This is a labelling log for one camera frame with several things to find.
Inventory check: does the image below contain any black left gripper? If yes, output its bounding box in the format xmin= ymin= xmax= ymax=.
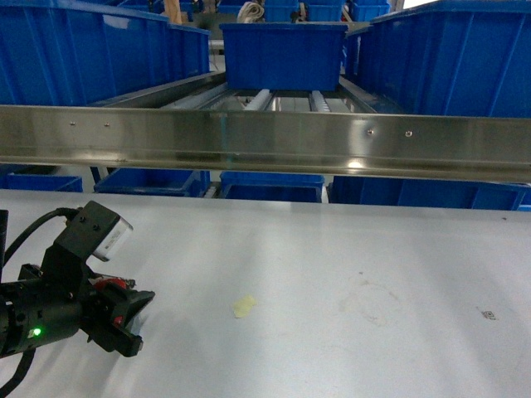
xmin=18 ymin=265 xmax=155 ymax=357

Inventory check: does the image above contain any red mushroom push button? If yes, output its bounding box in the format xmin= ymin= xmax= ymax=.
xmin=91 ymin=276 xmax=144 ymax=337

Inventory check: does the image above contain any yellow tape scrap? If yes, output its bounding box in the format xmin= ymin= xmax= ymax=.
xmin=232 ymin=294 xmax=257 ymax=318

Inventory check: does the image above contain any blue bin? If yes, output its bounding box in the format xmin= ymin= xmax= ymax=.
xmin=94 ymin=168 xmax=211 ymax=197
xmin=220 ymin=171 xmax=324 ymax=203
xmin=1 ymin=1 xmax=210 ymax=106
xmin=220 ymin=22 xmax=348 ymax=91
xmin=329 ymin=176 xmax=530 ymax=211
xmin=345 ymin=1 xmax=530 ymax=118
xmin=1 ymin=173 xmax=83 ymax=192

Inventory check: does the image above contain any blue bin lower far left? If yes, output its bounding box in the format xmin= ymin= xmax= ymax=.
xmin=1 ymin=173 xmax=83 ymax=192

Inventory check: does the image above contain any blue bin lower centre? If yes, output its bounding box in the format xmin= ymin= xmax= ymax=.
xmin=220 ymin=171 xmax=324 ymax=203

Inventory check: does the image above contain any blue bin upper left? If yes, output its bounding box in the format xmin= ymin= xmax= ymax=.
xmin=1 ymin=1 xmax=210 ymax=106

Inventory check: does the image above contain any blue bin upper centre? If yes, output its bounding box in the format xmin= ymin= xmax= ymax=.
xmin=220 ymin=22 xmax=348 ymax=91

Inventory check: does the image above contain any blue bin lower right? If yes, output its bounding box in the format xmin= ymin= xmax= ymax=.
xmin=329 ymin=176 xmax=530 ymax=211

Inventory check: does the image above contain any small printed marker sticker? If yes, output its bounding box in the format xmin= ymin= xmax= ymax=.
xmin=482 ymin=310 xmax=498 ymax=320

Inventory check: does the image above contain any blue bin upper right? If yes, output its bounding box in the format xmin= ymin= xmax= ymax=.
xmin=345 ymin=1 xmax=530 ymax=118

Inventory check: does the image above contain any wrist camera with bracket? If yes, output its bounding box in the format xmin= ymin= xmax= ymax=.
xmin=41 ymin=201 xmax=134 ymax=295

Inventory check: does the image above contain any black camera cable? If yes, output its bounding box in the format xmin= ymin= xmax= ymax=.
xmin=0 ymin=206 xmax=82 ymax=393

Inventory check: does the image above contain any stainless steel shelf rail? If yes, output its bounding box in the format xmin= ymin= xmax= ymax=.
xmin=1 ymin=106 xmax=530 ymax=183

